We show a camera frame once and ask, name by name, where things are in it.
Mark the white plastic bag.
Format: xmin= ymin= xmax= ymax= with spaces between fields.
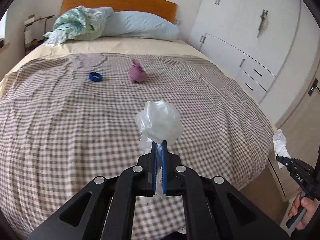
xmin=135 ymin=100 xmax=184 ymax=204

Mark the white paper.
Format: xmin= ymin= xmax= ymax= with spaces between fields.
xmin=273 ymin=129 xmax=291 ymax=159

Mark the purple cloth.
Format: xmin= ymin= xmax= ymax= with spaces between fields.
xmin=129 ymin=60 xmax=148 ymax=83

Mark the blue tape ring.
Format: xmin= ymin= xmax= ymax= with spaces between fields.
xmin=88 ymin=71 xmax=104 ymax=82

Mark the person's right hand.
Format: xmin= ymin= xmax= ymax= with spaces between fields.
xmin=288 ymin=187 xmax=320 ymax=230

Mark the brown checkered blanket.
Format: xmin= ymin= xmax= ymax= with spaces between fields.
xmin=1 ymin=54 xmax=273 ymax=236

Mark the beige bed sheet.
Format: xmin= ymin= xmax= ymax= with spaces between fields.
xmin=0 ymin=36 xmax=278 ymax=131

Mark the light blue pillow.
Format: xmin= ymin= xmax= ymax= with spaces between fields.
xmin=101 ymin=11 xmax=180 ymax=41

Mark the crumpled teal floral quilt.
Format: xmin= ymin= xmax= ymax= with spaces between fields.
xmin=44 ymin=5 xmax=114 ymax=47

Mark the white built-in wardrobe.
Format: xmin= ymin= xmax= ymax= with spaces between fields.
xmin=189 ymin=0 xmax=319 ymax=126

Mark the black bedside rack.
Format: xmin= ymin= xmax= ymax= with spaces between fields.
xmin=23 ymin=15 xmax=54 ymax=56

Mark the wooden bed frame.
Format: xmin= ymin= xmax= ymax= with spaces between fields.
xmin=60 ymin=0 xmax=177 ymax=23

